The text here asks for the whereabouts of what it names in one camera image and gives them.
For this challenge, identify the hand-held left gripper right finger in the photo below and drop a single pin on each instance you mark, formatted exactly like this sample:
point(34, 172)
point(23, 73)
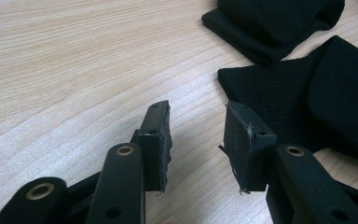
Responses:
point(245, 149)

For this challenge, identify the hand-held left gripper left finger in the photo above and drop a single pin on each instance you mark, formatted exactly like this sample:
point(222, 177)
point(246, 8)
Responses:
point(154, 146)

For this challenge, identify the black sock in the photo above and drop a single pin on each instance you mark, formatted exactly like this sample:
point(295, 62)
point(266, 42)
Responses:
point(273, 25)
point(307, 99)

